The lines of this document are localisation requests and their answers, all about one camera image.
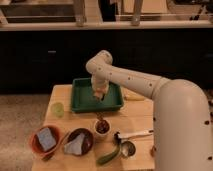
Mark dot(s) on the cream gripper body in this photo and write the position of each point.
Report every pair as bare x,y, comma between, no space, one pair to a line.
100,90

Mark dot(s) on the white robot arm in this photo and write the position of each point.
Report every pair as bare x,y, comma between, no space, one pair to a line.
183,135

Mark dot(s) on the green plastic tray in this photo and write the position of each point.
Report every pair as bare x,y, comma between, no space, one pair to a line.
83,101

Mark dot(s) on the yellow banana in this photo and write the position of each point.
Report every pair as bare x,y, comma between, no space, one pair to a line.
133,97

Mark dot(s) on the white cup with contents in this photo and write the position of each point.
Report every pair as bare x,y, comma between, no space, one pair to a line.
101,127

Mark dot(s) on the dark brown bowl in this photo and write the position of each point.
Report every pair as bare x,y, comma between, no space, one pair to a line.
87,142

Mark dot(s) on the grey crumpled cloth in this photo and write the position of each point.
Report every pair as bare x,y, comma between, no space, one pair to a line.
75,146

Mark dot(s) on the small metal cup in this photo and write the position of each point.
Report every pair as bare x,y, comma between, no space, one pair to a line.
128,149

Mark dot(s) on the blue sponge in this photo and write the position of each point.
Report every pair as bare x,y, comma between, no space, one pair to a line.
46,139

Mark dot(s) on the orange fruit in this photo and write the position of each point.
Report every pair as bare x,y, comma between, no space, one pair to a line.
152,151

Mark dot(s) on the orange bowl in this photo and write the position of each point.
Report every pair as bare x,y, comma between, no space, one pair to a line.
36,146

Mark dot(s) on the white handled scoop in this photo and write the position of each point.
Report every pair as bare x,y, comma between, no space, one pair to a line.
133,134

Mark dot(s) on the green handled peeler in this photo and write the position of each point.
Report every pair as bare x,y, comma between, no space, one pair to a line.
108,157

